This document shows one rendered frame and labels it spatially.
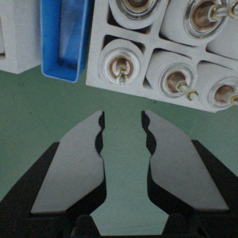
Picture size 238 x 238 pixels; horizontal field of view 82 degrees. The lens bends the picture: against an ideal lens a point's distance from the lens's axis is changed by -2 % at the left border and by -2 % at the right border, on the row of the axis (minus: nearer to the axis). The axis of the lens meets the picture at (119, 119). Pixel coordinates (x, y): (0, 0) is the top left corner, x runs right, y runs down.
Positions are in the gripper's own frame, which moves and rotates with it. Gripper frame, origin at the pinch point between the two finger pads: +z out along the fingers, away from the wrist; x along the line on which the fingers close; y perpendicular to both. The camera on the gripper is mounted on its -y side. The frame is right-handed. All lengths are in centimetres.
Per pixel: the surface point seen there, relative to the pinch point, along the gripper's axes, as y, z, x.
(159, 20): -7.9, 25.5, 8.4
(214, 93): 5.7, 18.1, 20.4
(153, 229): 155, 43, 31
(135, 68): 0.3, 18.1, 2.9
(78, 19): -9.5, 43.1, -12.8
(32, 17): -9.8, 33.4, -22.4
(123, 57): -1.6, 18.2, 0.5
